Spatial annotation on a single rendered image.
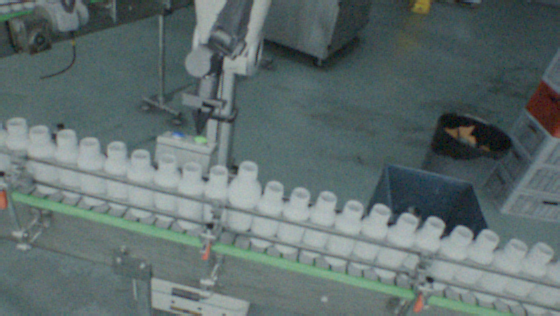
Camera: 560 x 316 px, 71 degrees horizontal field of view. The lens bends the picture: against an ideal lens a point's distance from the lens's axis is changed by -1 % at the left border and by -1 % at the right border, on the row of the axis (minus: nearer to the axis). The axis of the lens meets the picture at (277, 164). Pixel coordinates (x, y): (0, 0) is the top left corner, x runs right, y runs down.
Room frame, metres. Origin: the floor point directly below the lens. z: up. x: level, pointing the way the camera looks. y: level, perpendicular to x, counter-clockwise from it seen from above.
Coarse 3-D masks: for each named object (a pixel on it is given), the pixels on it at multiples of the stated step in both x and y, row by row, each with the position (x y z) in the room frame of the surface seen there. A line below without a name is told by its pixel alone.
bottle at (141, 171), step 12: (132, 156) 0.65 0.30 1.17; (144, 156) 0.68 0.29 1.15; (132, 168) 0.65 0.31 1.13; (144, 168) 0.65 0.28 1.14; (132, 180) 0.64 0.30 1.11; (144, 180) 0.64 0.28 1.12; (132, 192) 0.64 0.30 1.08; (144, 192) 0.64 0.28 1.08; (144, 204) 0.64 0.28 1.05; (144, 216) 0.64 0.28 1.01
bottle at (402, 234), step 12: (408, 216) 0.66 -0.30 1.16; (396, 228) 0.64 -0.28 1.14; (408, 228) 0.62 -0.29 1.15; (384, 240) 0.64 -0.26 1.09; (396, 240) 0.62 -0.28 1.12; (408, 240) 0.62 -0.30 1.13; (384, 252) 0.62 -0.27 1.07; (396, 252) 0.61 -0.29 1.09; (384, 264) 0.62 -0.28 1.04; (396, 264) 0.61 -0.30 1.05; (384, 276) 0.61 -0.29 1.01
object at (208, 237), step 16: (64, 128) 0.79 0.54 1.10; (16, 160) 0.62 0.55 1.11; (0, 176) 0.57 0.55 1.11; (16, 176) 0.61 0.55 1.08; (0, 192) 0.56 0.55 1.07; (16, 208) 0.58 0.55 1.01; (16, 224) 0.57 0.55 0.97; (32, 224) 0.61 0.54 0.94; (208, 224) 0.56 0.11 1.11; (32, 240) 0.59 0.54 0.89; (208, 240) 0.55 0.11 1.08; (208, 256) 0.55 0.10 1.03; (432, 256) 0.60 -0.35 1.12; (208, 272) 0.56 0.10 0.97; (416, 272) 0.58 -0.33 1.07; (208, 288) 0.56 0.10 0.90; (416, 288) 0.54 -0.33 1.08; (432, 288) 0.54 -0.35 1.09; (416, 304) 0.52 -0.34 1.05
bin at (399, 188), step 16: (384, 176) 1.12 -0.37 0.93; (400, 176) 1.17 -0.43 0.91; (416, 176) 1.17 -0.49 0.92; (432, 176) 1.16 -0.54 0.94; (384, 192) 1.05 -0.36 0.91; (400, 192) 1.17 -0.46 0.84; (416, 192) 1.17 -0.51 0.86; (432, 192) 1.16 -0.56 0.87; (448, 192) 1.16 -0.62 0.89; (464, 192) 1.16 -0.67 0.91; (368, 208) 1.15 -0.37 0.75; (400, 208) 1.17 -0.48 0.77; (416, 208) 1.16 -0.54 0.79; (432, 208) 1.16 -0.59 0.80; (448, 208) 1.16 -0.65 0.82; (464, 208) 1.11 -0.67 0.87; (480, 208) 1.03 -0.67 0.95; (448, 224) 1.15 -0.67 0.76; (464, 224) 1.06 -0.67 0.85; (480, 224) 0.98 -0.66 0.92
